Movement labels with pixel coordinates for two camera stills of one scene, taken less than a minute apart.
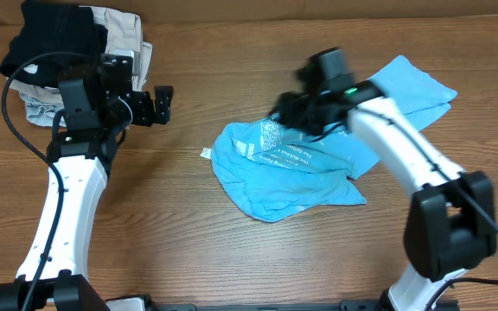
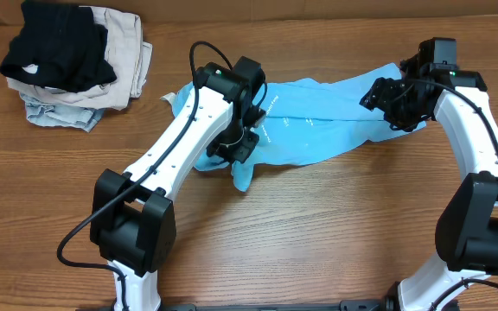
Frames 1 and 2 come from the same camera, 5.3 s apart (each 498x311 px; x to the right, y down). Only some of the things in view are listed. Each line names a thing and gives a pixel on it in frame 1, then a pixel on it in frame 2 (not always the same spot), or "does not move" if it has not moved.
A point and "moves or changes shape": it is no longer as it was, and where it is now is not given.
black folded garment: x=49 y=26 does not move
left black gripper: x=162 y=104 to x=240 y=153
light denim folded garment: x=41 y=112 does not move
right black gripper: x=290 y=106 to x=379 y=98
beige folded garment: x=124 y=32 does not move
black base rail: x=375 y=305 does not move
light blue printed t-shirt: x=264 y=169 moves or changes shape
